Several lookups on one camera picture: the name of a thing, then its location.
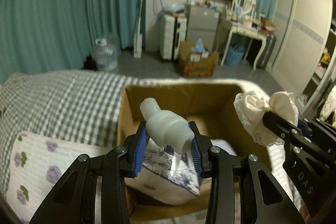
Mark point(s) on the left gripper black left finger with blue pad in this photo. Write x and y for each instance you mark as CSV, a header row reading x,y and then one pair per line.
x,y
72,199

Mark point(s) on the white plastic bottle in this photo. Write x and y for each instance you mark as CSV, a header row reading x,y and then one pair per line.
x,y
166,128

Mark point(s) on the white dressing table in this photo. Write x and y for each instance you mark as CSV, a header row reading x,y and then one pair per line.
x,y
242,30

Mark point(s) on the white oval vanity mirror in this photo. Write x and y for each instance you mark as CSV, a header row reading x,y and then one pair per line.
x,y
242,8

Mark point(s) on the white jacket on chair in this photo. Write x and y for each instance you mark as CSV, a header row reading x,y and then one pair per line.
x,y
327,113

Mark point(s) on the floral tissue pack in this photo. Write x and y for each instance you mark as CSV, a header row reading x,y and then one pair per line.
x,y
167,176

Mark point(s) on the large teal curtain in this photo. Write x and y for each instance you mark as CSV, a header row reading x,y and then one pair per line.
x,y
47,35

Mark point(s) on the striped dark suitcase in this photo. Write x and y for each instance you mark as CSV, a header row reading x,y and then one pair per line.
x,y
266,53

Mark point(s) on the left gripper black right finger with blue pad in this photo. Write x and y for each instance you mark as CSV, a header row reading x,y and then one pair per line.
x,y
242,188

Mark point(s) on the white stick vacuum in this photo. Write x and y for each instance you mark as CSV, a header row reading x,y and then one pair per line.
x,y
137,50

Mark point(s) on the white sliding wardrobe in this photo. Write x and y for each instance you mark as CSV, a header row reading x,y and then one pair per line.
x,y
302,28

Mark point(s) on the cream lace cloth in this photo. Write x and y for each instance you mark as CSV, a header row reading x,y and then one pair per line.
x,y
251,107

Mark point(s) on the clear water jug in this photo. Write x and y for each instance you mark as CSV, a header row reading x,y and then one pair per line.
x,y
105,55

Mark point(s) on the white quilt purple flowers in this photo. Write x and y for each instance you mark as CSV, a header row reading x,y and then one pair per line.
x,y
36,163

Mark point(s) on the white suitcase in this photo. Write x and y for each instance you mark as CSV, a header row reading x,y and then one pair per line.
x,y
172,33

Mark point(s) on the grey mini fridge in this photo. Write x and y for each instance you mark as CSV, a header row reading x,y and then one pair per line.
x,y
202,24

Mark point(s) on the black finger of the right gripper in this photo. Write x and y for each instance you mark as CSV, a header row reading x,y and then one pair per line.
x,y
303,125
288,132

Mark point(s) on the brown cardboard box on bed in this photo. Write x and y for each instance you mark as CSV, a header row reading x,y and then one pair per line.
x,y
211,107

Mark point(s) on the blue laundry basket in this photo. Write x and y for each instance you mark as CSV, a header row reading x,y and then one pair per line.
x,y
234,55

